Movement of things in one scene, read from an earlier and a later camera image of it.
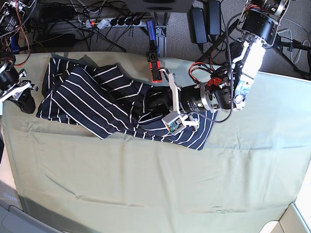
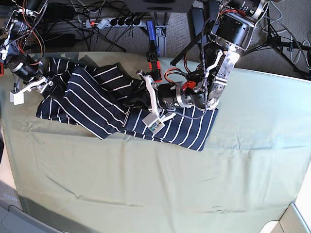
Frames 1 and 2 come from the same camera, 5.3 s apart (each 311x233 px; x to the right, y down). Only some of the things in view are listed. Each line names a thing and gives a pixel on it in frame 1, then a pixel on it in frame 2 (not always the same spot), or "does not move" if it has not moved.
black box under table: (160, 6) does not move
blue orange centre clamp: (153, 55) does not move
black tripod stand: (280, 42) to (274, 41)
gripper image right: (187, 99) to (166, 97)
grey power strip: (102, 23) does not move
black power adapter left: (199, 25) does not move
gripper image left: (11, 87) to (28, 72)
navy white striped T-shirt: (103, 100) does not move
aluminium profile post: (161, 36) does not move
